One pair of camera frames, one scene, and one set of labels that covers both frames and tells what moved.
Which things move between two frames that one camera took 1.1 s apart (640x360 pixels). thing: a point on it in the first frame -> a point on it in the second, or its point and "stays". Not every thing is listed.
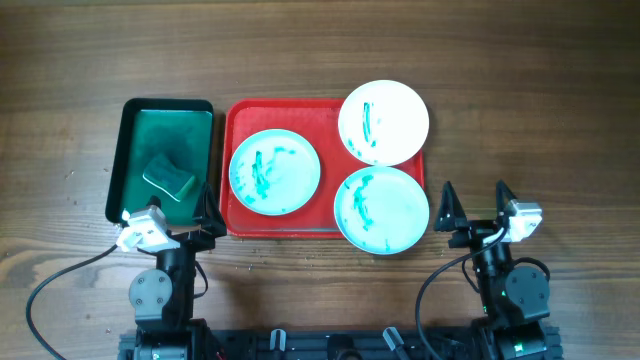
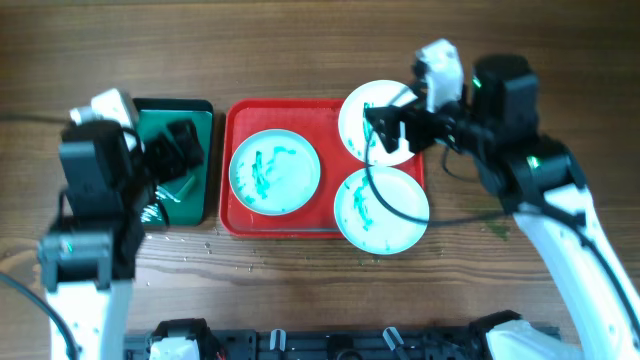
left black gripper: (203, 240) -> (171, 167)
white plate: (381, 210) stays
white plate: (275, 172) stays
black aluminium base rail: (341, 344) stays
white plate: (383, 122) stays
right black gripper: (478, 230) -> (390, 117)
